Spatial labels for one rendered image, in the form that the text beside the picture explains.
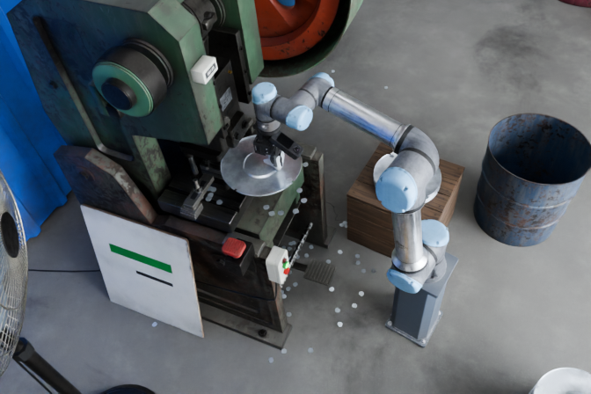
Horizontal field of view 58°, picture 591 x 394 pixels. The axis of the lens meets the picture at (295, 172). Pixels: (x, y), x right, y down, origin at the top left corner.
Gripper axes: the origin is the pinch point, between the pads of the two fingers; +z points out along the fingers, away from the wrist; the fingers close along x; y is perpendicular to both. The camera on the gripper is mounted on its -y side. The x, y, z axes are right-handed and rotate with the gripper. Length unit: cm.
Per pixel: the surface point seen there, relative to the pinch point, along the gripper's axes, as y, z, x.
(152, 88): 16, -55, 29
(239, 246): 0.2, 3.7, 32.5
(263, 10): 19, -37, -36
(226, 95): 16.6, -28.0, -0.7
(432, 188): -47, 41, -42
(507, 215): -80, 58, -53
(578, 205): -113, 80, -88
